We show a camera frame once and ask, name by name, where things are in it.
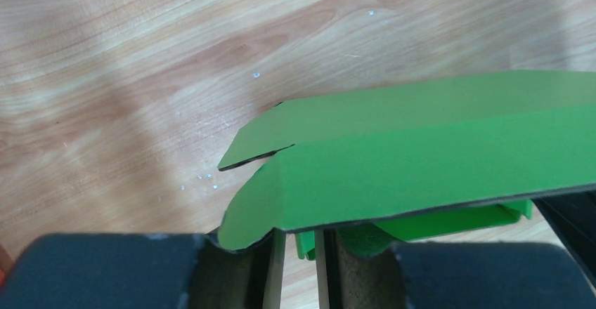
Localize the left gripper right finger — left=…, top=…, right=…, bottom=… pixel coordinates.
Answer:
left=316, top=230, right=595, bottom=308

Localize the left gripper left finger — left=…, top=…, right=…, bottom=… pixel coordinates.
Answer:
left=1, top=232, right=285, bottom=308

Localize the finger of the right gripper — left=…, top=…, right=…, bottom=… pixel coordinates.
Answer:
left=533, top=190, right=595, bottom=284

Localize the green paper box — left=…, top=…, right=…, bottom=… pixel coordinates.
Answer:
left=218, top=70, right=595, bottom=251

